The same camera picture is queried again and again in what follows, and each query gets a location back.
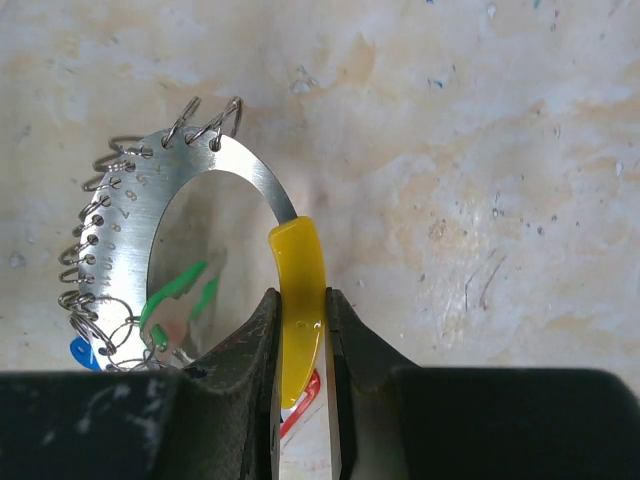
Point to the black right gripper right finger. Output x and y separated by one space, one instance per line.
393 419

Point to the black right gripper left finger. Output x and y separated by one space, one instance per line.
217 418

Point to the steel key organizer yellow handle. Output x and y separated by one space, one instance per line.
106 268

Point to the red key tag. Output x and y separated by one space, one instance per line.
289 417

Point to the blue key tag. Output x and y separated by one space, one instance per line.
83 354

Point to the green key tag on ring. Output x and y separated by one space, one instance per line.
165 318

